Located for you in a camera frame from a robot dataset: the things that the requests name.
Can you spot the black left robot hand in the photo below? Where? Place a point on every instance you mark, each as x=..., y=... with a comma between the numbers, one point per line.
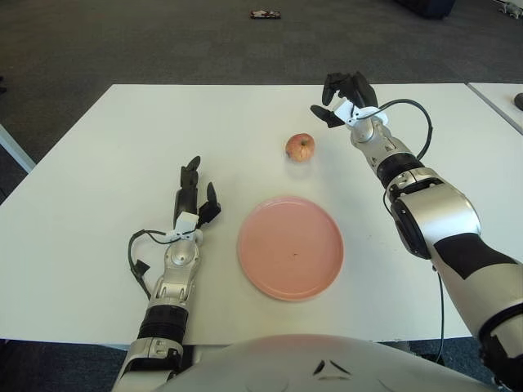
x=187, y=202

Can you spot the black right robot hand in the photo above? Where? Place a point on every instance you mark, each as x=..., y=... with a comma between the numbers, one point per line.
x=361, y=92

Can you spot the red yellow apple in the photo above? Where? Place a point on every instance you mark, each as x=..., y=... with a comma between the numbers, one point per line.
x=300, y=148

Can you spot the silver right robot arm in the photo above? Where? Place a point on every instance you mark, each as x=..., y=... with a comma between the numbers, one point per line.
x=445, y=220

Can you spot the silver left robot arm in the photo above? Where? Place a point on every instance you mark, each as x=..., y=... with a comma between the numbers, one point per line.
x=181, y=255

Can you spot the pink round plate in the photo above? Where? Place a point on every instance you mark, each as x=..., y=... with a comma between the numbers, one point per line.
x=290, y=249

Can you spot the dark blue bulky object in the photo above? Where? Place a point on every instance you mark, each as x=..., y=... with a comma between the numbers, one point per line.
x=429, y=7

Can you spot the small black red floor object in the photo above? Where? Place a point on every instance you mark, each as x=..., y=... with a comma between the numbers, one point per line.
x=265, y=15

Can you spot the white neighbouring table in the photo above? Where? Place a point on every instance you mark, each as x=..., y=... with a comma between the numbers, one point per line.
x=502, y=100
x=16, y=151

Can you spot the small grey floor toy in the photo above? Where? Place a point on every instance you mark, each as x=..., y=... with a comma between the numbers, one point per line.
x=510, y=10

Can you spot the silver robot torso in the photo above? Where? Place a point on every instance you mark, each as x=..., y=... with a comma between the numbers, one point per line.
x=265, y=363

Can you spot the black chair caster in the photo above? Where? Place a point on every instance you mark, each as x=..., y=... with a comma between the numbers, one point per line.
x=2, y=83

